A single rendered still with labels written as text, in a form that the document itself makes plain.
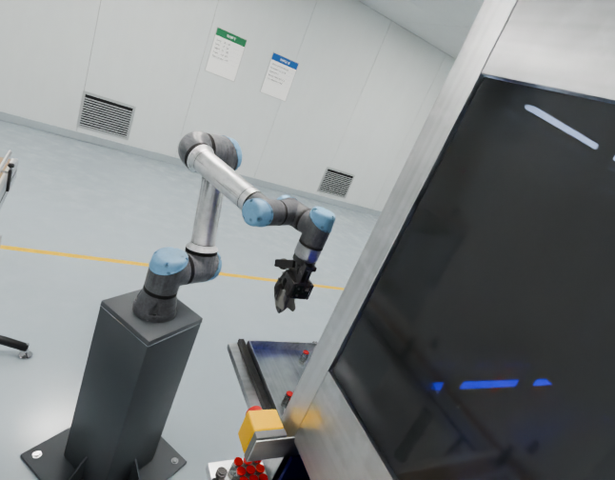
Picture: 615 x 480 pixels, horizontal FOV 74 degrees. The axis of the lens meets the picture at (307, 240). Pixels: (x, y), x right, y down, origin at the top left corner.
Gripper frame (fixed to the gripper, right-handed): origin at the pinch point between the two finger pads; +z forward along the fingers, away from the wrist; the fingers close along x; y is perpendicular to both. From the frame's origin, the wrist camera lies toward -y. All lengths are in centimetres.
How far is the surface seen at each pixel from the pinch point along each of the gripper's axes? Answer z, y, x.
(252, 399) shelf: 16.2, 21.2, -10.1
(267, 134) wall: 24, -482, 176
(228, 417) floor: 104, -47, 28
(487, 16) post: -84, 41, -13
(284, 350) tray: 16.0, 1.6, 7.6
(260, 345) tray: 14.4, 1.0, -1.7
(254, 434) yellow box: 1.5, 43.5, -22.0
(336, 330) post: -25, 42, -13
